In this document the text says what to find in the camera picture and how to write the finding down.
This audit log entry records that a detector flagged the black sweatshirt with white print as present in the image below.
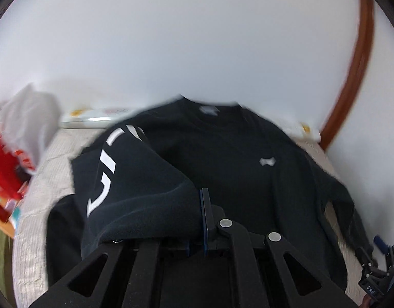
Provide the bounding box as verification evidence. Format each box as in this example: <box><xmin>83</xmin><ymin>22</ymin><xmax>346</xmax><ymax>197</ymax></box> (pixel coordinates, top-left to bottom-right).
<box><xmin>46</xmin><ymin>98</ymin><xmax>372</xmax><ymax>307</ymax></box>

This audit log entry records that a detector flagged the striped beige quilted bedspread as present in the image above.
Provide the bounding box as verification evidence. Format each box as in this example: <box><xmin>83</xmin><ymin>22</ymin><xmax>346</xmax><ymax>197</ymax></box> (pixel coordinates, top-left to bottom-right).
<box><xmin>12</xmin><ymin>129</ymin><xmax>365</xmax><ymax>307</ymax></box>

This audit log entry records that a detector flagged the red bag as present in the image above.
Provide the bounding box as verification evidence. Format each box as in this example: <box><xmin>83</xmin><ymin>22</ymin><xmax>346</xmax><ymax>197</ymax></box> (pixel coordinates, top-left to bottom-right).
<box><xmin>0</xmin><ymin>135</ymin><xmax>35</xmax><ymax>223</ymax></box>

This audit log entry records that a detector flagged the white cloth on pile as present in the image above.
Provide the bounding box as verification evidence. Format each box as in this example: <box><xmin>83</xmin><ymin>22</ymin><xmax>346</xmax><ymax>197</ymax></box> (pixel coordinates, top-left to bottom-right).
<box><xmin>0</xmin><ymin>84</ymin><xmax>61</xmax><ymax>175</ymax></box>

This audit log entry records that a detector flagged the brown wooden door frame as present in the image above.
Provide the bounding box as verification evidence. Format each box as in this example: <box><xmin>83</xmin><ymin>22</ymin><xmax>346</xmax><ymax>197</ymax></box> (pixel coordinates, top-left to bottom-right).
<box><xmin>320</xmin><ymin>0</ymin><xmax>375</xmax><ymax>150</ymax></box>

